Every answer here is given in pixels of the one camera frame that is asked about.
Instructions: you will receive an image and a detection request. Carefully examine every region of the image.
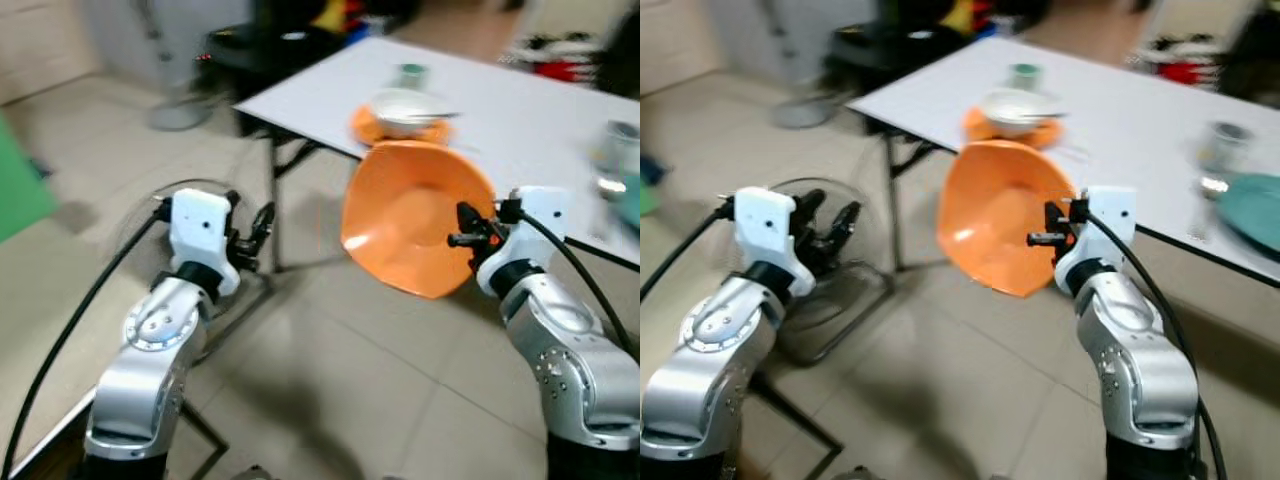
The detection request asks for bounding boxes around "teal plate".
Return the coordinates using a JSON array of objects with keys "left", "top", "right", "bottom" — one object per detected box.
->
[
  {"left": 614, "top": 176, "right": 641, "bottom": 233},
  {"left": 1214, "top": 171, "right": 1280, "bottom": 253}
]

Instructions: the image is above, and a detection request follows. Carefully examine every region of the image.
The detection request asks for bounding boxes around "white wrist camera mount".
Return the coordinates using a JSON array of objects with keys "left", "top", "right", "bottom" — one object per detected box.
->
[
  {"left": 732, "top": 188, "right": 814, "bottom": 302},
  {"left": 477, "top": 186, "right": 574, "bottom": 298},
  {"left": 1055, "top": 186, "right": 1139, "bottom": 294},
  {"left": 168, "top": 189, "right": 242, "bottom": 297}
]

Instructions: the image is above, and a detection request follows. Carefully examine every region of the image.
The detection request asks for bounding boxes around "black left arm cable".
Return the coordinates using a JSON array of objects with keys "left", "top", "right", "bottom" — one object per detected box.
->
[
  {"left": 0, "top": 205, "right": 173, "bottom": 480},
  {"left": 640, "top": 203, "right": 737, "bottom": 303}
]

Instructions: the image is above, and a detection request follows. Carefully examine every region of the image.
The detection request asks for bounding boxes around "clear drinking glass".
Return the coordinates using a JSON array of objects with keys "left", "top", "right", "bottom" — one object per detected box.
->
[
  {"left": 598, "top": 119, "right": 641, "bottom": 203},
  {"left": 1194, "top": 119, "right": 1257, "bottom": 239}
]

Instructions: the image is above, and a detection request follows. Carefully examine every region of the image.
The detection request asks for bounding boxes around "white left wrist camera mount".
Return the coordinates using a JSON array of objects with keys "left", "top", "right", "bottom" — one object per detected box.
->
[
  {"left": 168, "top": 189, "right": 242, "bottom": 297},
  {"left": 732, "top": 188, "right": 814, "bottom": 302}
]

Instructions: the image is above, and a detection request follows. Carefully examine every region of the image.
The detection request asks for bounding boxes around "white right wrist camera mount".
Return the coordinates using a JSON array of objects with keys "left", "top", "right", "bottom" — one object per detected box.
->
[
  {"left": 477, "top": 186, "right": 574, "bottom": 298},
  {"left": 1055, "top": 186, "right": 1139, "bottom": 294}
]

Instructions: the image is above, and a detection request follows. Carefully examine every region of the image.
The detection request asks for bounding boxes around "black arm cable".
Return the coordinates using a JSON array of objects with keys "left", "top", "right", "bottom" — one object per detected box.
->
[
  {"left": 0, "top": 205, "right": 173, "bottom": 480},
  {"left": 640, "top": 203, "right": 737, "bottom": 303},
  {"left": 498, "top": 205, "right": 641, "bottom": 363},
  {"left": 1072, "top": 205, "right": 1229, "bottom": 480}
]

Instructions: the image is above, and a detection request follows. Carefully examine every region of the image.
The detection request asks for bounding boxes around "white folding table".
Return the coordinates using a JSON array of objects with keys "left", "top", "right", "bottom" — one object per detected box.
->
[
  {"left": 845, "top": 36, "right": 1280, "bottom": 288},
  {"left": 232, "top": 36, "right": 641, "bottom": 275}
]

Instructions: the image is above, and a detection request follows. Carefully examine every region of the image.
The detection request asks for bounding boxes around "small orange plate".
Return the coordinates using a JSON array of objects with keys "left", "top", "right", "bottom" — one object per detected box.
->
[
  {"left": 349, "top": 103, "right": 454, "bottom": 148},
  {"left": 961, "top": 105, "right": 1067, "bottom": 152}
]

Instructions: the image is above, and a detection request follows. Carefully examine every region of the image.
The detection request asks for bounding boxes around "large orange plate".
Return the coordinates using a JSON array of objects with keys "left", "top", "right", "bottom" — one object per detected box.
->
[
  {"left": 936, "top": 139, "right": 1080, "bottom": 299},
  {"left": 340, "top": 139, "right": 499, "bottom": 300}
]

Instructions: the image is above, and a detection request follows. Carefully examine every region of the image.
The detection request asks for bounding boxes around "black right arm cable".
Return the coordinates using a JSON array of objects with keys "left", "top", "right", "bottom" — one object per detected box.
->
[
  {"left": 1072, "top": 205, "right": 1229, "bottom": 480},
  {"left": 498, "top": 205, "right": 641, "bottom": 363}
]

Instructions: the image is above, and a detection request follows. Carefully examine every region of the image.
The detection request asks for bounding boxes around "black chair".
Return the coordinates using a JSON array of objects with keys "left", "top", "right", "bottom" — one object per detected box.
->
[
  {"left": 203, "top": 22, "right": 336, "bottom": 103},
  {"left": 828, "top": 18, "right": 963, "bottom": 85}
]

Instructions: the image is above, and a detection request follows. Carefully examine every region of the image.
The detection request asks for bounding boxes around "white bowl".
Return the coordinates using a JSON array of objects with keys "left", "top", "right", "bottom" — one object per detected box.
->
[
  {"left": 979, "top": 87, "right": 1064, "bottom": 138},
  {"left": 369, "top": 87, "right": 452, "bottom": 139}
]

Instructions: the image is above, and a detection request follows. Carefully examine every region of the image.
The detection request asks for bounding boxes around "grey round stand base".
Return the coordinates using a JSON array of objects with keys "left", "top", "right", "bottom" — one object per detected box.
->
[
  {"left": 770, "top": 93, "right": 837, "bottom": 130},
  {"left": 149, "top": 93, "right": 217, "bottom": 132}
]

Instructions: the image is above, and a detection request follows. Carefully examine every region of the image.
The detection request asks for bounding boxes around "green board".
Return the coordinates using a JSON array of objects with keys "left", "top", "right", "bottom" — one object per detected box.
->
[{"left": 0, "top": 113, "right": 58, "bottom": 244}]

